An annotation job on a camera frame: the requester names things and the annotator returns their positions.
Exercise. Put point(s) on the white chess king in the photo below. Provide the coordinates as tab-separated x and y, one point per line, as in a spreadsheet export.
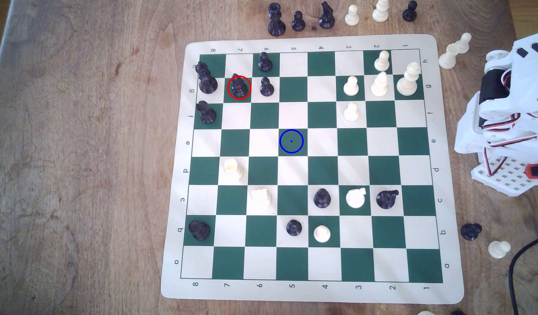
407	83

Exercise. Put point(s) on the white chess rook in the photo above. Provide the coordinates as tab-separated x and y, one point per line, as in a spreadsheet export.
233	169

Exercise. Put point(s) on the black chess rook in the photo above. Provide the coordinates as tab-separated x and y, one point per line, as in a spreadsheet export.
206	113
199	230

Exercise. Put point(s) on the red and black clamp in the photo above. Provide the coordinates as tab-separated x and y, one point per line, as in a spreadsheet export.
535	171

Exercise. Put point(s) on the green and cream chess mat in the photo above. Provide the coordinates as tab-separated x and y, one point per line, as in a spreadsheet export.
321	144

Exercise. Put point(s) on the black chess knight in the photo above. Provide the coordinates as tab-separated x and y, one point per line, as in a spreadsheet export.
386	200
326	18

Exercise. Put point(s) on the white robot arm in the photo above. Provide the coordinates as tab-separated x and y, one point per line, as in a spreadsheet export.
470	127

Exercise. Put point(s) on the black chess bishop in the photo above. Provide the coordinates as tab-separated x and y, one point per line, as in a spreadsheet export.
239	87

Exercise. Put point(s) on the white perforated base plate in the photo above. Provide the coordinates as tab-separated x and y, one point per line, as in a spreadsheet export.
507	178

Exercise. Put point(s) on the white chess knight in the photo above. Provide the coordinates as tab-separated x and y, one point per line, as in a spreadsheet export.
261	197
355	198

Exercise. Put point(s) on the black chess queen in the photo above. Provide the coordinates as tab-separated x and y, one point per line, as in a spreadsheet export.
276	24

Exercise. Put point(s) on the black chess king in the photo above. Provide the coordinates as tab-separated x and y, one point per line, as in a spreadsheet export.
207	82

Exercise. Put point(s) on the black chess pawn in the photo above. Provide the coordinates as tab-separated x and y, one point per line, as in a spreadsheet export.
409	14
322	198
298	22
264	63
294	227
267	88
470	231

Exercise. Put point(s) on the white chess pawn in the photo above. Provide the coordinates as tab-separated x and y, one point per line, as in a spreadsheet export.
498	249
381	62
322	234
351	113
463	43
351	16
351	87

